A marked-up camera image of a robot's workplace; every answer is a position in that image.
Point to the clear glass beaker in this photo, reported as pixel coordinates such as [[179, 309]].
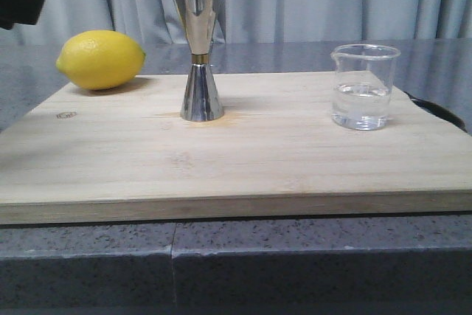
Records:
[[363, 84]]

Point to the grey curtain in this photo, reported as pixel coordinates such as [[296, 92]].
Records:
[[253, 21]]

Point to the light wooden cutting board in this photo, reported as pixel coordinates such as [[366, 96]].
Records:
[[126, 154]]

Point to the yellow lemon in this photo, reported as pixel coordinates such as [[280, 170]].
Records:
[[100, 59]]

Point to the steel double jigger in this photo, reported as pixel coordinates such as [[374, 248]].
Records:
[[201, 100]]

